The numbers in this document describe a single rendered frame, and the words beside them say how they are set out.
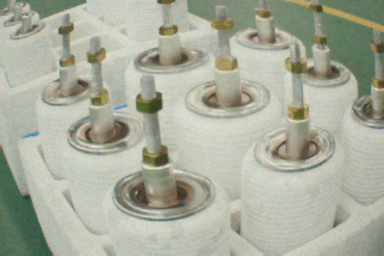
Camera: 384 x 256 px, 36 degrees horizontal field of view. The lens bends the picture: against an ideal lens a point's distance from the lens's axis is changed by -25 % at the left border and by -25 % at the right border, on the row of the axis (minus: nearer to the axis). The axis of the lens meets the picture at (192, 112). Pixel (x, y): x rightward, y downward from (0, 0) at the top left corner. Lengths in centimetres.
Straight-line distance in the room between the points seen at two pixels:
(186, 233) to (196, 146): 17
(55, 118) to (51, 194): 8
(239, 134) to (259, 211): 10
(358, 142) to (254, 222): 12
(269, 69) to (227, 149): 17
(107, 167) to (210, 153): 10
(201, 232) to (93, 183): 13
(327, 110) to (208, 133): 13
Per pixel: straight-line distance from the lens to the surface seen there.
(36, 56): 99
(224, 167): 64
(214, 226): 50
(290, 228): 56
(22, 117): 98
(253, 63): 77
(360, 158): 61
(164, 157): 50
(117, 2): 116
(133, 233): 49
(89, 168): 58
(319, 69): 70
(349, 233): 57
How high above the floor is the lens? 52
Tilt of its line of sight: 25 degrees down
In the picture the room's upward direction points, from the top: 5 degrees counter-clockwise
